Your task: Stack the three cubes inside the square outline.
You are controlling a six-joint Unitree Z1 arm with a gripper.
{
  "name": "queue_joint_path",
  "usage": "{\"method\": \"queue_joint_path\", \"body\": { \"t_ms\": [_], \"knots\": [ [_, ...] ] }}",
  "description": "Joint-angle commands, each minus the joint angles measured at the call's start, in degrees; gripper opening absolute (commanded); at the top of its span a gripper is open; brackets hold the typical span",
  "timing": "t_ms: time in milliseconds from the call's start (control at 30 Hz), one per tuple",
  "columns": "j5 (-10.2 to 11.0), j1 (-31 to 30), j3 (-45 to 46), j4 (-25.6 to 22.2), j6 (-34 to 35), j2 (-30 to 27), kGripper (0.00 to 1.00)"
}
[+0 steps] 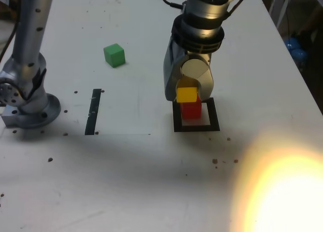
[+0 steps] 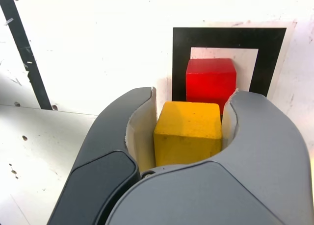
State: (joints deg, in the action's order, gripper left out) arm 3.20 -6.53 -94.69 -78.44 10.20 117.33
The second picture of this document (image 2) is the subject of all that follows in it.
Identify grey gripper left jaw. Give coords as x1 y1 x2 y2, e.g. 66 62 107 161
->
46 87 157 225

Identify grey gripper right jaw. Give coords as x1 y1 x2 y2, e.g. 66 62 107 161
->
105 88 314 225

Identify yellow cube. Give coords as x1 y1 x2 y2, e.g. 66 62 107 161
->
153 101 223 167

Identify red cube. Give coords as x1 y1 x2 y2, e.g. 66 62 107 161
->
185 58 237 115

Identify black tape square outline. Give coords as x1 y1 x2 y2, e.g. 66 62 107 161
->
172 27 287 102

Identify black tape strip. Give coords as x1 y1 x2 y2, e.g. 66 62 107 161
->
0 0 53 110

